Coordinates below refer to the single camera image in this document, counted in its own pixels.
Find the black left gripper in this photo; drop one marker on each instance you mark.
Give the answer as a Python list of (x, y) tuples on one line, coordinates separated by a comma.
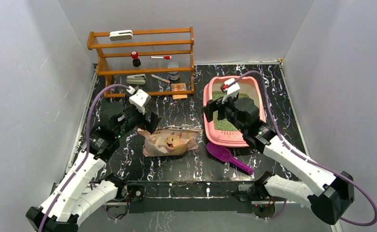
[(150, 120)]

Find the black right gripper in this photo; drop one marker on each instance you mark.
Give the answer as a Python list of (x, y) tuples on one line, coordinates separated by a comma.
[(213, 106)]

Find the cat litter bag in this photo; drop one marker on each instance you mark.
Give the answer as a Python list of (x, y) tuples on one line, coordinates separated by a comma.
[(168, 142)]

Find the pink cat litter box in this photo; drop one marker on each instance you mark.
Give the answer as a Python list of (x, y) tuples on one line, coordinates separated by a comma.
[(219, 131)]

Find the purple litter scoop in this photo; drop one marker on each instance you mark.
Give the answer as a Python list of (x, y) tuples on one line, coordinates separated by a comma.
[(224, 155)]

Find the orange wooden shelf rack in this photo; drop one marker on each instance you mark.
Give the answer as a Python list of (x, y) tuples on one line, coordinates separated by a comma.
[(114, 56)]

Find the grey bag sealing clip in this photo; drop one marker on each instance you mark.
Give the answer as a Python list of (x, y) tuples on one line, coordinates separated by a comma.
[(183, 128)]

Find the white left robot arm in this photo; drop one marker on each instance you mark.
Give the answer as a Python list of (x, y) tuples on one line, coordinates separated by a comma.
[(66, 208)]

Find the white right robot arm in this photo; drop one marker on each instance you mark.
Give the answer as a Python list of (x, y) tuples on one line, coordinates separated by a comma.
[(326, 194)]

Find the orange snack packet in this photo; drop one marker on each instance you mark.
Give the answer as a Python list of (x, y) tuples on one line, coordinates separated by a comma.
[(179, 87)]

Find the grey stapler lower shelf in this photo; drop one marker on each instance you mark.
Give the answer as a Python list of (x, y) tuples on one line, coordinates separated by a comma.
[(137, 79)]

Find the white pen on shelf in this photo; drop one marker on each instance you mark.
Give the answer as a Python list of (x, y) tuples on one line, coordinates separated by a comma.
[(160, 78)]

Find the small glass jar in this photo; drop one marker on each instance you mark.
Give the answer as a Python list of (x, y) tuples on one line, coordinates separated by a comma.
[(173, 75)]

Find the red black stamp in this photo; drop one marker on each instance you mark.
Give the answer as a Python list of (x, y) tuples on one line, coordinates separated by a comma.
[(135, 56)]

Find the red white marker pen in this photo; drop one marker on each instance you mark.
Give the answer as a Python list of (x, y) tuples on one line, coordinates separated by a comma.
[(161, 57)]

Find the white stapler on top shelf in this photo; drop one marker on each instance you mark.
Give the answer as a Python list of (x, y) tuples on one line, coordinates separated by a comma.
[(121, 35)]

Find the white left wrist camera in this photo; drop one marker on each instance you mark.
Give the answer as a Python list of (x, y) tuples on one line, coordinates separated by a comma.
[(139, 99)]

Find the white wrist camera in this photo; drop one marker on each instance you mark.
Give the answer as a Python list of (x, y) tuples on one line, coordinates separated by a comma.
[(231, 89), (139, 99)]

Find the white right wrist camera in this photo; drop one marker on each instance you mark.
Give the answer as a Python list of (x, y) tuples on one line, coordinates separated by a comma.
[(231, 89)]

